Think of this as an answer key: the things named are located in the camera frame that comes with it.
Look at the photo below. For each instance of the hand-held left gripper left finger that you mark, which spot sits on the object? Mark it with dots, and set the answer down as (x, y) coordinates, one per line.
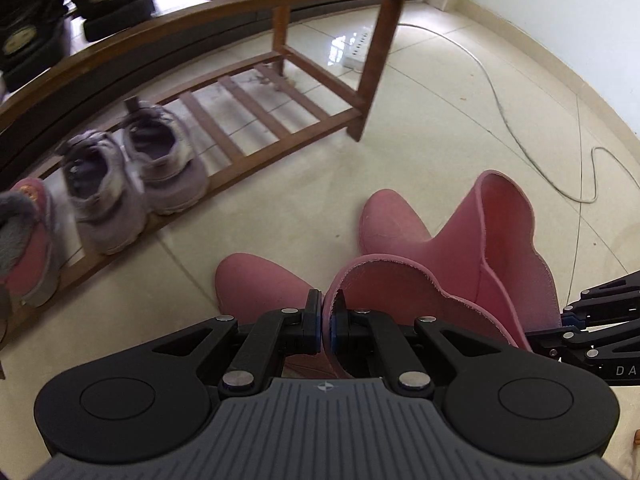
(315, 322)

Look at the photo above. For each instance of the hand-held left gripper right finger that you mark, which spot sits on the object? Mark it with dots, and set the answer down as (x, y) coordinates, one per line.
(334, 329)

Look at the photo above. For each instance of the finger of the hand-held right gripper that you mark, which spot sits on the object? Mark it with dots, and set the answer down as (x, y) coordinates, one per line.
(607, 302)
(590, 342)

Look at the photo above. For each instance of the pink rubber slipper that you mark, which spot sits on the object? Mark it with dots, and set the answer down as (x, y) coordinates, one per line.
(505, 240)
(390, 285)

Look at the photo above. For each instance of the purple sneaker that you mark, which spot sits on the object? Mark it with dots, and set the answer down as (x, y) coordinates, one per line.
(170, 175)
(107, 210)

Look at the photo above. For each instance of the wooden shoe rack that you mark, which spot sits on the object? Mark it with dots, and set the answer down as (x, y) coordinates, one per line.
(385, 35)

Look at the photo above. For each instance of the black leather shoe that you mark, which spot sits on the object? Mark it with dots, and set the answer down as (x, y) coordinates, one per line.
(110, 0)
(27, 35)

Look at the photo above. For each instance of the white power strip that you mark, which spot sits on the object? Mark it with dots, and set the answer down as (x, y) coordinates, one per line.
(356, 47)

